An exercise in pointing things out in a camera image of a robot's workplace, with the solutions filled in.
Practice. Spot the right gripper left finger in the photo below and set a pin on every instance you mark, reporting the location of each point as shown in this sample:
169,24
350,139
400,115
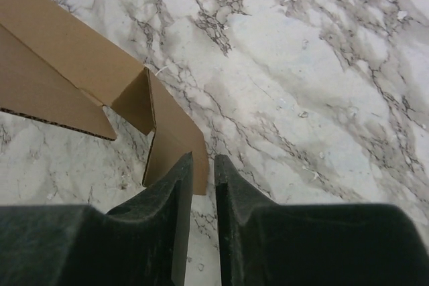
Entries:
143,241

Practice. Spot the brown cardboard box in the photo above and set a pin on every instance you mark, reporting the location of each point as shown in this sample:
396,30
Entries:
58,70

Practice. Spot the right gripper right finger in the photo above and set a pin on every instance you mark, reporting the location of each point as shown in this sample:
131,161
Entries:
265,243

